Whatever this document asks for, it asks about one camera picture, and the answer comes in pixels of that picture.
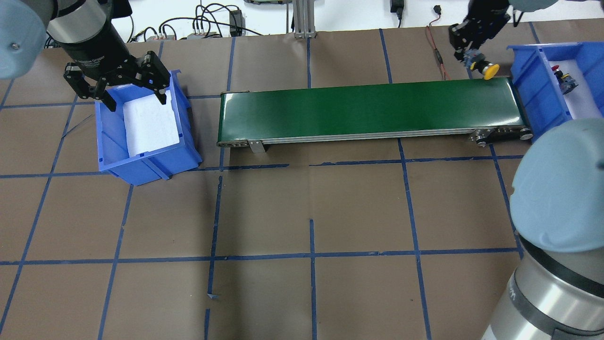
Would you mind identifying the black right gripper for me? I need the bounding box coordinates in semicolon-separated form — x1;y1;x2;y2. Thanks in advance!
448;12;511;61

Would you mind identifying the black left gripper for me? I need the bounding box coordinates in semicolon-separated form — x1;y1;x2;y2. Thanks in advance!
63;51;171;112

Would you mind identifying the yellow push button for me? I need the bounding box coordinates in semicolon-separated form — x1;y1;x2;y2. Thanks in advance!
462;48;500;80

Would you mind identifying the red push button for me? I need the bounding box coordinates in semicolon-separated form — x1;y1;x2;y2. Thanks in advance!
551;65;578;95

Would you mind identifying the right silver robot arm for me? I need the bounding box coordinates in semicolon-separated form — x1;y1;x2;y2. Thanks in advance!
482;42;604;340

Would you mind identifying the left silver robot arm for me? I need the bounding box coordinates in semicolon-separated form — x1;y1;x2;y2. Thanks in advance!
0;0;171;111

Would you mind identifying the white foam bin liner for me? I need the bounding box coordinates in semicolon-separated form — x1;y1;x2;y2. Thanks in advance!
123;90;180;157

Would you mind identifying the blue source bin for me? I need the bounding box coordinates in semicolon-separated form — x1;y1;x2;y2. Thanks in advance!
95;69;202;186

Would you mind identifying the green conveyor belt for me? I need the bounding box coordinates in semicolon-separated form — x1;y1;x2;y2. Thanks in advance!
217;77;535;152

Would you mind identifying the blue destination bin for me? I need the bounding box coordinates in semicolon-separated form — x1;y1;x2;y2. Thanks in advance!
508;42;604;140

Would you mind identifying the black power adapter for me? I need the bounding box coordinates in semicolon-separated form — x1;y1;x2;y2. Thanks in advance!
229;9;245;37

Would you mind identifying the white foam destination liner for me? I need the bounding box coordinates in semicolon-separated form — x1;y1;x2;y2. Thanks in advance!
549;59;602;119

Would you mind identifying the red black wire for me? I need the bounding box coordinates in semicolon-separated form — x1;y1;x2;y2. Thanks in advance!
425;6;449;81

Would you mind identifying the aluminium frame post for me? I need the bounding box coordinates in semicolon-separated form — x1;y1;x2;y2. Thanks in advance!
293;0;317;39

